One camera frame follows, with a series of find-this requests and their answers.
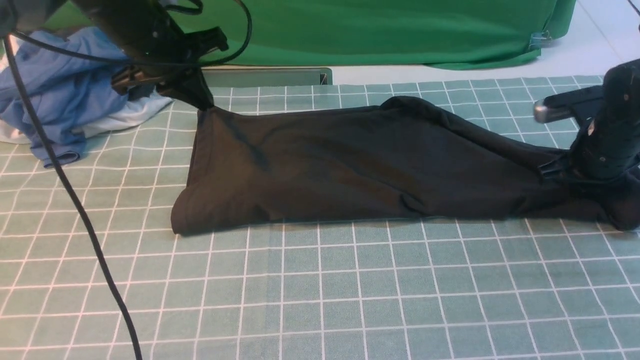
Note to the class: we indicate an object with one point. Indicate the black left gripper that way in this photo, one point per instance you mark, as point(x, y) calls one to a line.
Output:
point(150, 37)

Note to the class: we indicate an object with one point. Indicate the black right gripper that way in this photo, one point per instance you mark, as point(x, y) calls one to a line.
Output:
point(610, 145)

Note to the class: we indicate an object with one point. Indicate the dark gray long-sleeve shirt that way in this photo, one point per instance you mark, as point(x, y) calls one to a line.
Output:
point(403, 159)

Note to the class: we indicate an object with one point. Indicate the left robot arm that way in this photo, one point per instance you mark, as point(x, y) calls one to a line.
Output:
point(26, 16)

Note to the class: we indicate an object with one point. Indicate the white crumpled garment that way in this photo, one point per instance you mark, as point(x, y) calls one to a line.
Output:
point(137, 111)

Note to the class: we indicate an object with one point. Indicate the blue crumpled garment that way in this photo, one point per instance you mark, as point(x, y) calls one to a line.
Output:
point(66, 92)

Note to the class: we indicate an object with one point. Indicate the metal binder clip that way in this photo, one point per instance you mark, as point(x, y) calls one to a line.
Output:
point(539, 40)

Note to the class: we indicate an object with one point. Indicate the green checkered table mat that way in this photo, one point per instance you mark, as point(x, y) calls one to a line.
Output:
point(439, 289)

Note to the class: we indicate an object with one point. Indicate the green backdrop cloth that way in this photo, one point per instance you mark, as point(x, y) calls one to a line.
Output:
point(458, 35)

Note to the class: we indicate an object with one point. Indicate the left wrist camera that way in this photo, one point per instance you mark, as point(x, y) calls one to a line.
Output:
point(203, 42)

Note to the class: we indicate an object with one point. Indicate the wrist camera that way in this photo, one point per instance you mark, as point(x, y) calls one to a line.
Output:
point(203, 42)
point(579, 104)

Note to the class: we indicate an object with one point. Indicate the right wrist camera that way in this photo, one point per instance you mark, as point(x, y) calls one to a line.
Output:
point(579, 104)

